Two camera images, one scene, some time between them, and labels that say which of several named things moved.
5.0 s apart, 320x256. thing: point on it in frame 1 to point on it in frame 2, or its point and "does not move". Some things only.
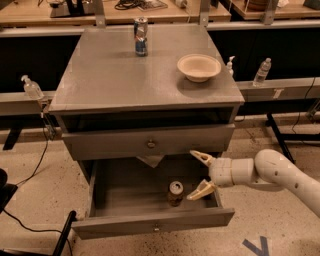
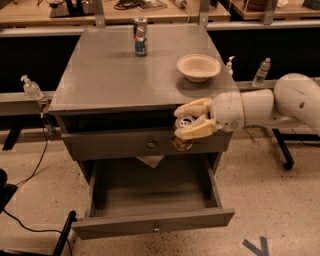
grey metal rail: (16, 104) does not move
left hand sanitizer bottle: (31, 88) does not move
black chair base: (7, 192) does not move
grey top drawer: (146, 142) does not move
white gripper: (220, 172) to (228, 111)
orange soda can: (175, 193) to (184, 145)
